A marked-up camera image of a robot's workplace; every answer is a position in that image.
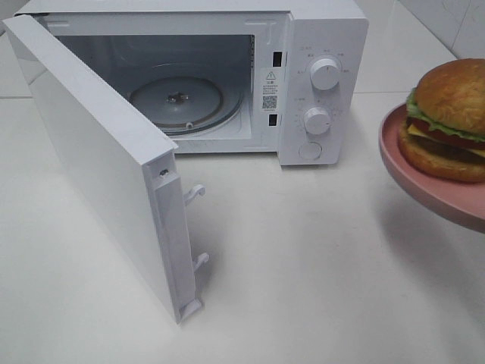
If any upper white power knob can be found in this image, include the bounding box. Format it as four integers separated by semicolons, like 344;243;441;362
310;56;341;91

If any white warning label sticker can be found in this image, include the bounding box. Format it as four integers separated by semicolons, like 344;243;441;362
259;67;283;111

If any round white door button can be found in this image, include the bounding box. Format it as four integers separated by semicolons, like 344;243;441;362
299;142;322;160

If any burger with sesame bun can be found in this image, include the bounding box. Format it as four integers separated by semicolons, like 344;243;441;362
398;58;484;183

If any pink round plate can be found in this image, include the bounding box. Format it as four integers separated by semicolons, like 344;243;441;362
378;104;484;233

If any white timer knob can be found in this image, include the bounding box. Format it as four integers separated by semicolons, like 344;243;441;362
303;107;331;136

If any white microwave oven body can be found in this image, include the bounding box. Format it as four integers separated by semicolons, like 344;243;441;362
11;1;368;165

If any white microwave door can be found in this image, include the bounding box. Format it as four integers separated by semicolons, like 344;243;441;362
5;15;209;322

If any glass microwave turntable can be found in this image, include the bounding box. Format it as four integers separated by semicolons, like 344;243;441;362
130;76;243;136

